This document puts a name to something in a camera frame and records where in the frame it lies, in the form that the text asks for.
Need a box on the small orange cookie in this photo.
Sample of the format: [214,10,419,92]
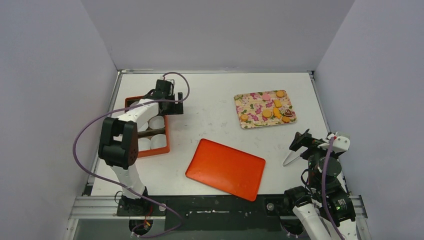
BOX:
[281,116,291,123]
[240,114,249,122]

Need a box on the round orange cookie top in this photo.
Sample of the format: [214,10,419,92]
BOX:
[275,90,286,98]

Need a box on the small orange cookie left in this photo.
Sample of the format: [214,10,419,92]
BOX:
[240,114,249,122]

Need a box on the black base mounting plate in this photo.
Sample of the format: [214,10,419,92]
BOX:
[116,194,305,235]

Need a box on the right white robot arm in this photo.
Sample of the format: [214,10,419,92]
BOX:
[282,130,359,240]

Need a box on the pink round cookie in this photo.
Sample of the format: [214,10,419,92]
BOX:
[262,93,271,101]

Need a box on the aluminium frame rail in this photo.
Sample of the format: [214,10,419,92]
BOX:
[118,67,315,75]

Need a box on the orange cookie tin box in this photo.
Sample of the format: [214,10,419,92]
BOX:
[138,116,171,158]

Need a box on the small orange cookie right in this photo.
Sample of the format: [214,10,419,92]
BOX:
[281,116,291,123]

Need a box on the white paper cup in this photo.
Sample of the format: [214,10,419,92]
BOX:
[148,115,166,130]
[137,122,149,132]
[137,137,151,152]
[150,134,168,150]

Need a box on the chocolate heart cookie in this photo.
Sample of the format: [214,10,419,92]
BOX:
[283,108,295,118]

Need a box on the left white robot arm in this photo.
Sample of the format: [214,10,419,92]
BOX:
[98,79,184,215]

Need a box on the yellow fish cookie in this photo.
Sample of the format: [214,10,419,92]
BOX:
[272,107,283,119]

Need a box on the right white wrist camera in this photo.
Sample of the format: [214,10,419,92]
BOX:
[318,131,351,153]

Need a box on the orange tin lid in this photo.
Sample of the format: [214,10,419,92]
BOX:
[185,138,266,202]

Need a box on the floral tray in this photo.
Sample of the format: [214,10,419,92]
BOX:
[233,89,298,130]

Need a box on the round orange cookie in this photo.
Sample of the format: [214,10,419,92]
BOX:
[275,90,286,98]
[262,109,273,119]

